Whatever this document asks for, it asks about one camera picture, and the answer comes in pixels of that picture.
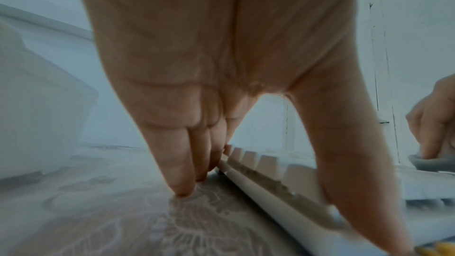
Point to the person's right hand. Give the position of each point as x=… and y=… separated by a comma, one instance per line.
x=433, y=114

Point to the person's left hand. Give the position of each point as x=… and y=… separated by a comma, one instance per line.
x=213, y=38

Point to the grey fluffy cloth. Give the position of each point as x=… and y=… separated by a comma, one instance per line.
x=433, y=163

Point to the white keyboard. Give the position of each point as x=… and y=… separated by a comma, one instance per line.
x=284, y=215

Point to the clear plastic container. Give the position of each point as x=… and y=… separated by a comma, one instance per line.
x=39, y=108

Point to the scattered orange crumbs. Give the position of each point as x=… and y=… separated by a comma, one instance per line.
x=439, y=249

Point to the floral tablecloth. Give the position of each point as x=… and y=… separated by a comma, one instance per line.
x=89, y=215

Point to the white wooden frame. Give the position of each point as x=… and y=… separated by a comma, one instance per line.
x=382, y=52

